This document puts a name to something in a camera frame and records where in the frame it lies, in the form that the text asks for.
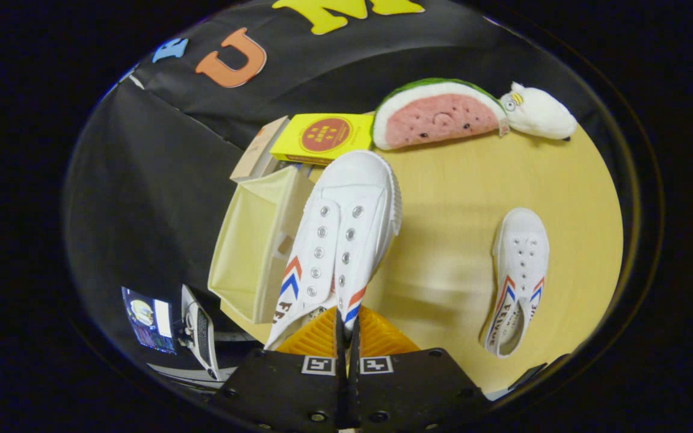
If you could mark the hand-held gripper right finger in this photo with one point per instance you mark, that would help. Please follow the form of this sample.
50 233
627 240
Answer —
412 391

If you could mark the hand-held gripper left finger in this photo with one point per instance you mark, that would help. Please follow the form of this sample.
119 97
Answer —
286 391

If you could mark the cream fabric storage box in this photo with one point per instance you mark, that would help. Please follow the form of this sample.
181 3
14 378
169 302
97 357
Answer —
250 252

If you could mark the white canvas shoe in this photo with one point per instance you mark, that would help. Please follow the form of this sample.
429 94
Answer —
521 264
340 228

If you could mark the white laptop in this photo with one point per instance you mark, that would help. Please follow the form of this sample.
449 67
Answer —
199 331

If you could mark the computer screen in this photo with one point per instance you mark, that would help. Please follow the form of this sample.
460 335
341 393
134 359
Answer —
148 322

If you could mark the black backdrop cloth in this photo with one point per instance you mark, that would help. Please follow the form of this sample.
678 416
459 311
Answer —
154 174

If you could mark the yellow book with red circle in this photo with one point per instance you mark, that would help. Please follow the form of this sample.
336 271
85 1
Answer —
322 135

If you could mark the watermelon slice plush toy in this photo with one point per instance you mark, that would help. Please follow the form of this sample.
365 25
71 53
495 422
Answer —
437 117

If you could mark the white plush toy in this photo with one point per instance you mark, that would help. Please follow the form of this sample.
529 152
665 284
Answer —
539 114

